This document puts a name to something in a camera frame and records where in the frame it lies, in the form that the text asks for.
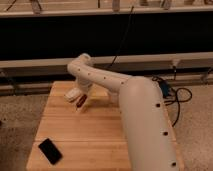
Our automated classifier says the black cable on floor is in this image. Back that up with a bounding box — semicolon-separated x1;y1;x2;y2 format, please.
151;76;193;128

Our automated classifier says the wooden cutting board table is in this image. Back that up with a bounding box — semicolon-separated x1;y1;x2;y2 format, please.
26;81;184;171

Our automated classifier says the red pepper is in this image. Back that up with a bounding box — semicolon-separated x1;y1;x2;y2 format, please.
76;94;87;108

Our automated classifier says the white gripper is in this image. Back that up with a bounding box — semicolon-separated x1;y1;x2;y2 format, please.
75;90;91;110

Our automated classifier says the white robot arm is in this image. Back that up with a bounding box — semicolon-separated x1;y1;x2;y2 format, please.
67;53;180;171

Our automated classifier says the black smartphone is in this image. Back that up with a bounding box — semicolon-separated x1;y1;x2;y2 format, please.
38;138;62;165

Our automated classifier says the white sponge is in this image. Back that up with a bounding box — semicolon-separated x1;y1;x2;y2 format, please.
65;88;81;102

